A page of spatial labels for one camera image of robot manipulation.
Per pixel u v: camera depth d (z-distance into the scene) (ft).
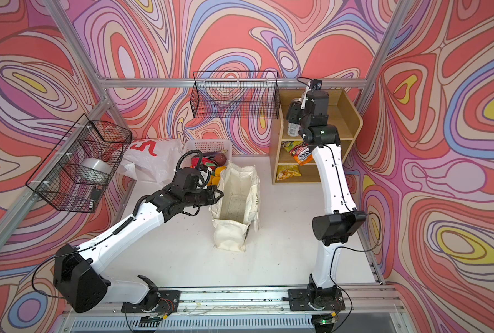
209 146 3.86
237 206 3.24
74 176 2.44
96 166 2.39
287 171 3.53
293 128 2.64
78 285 1.29
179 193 1.93
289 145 3.18
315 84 2.03
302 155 3.15
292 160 3.14
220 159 3.64
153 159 3.23
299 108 2.15
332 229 1.58
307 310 2.35
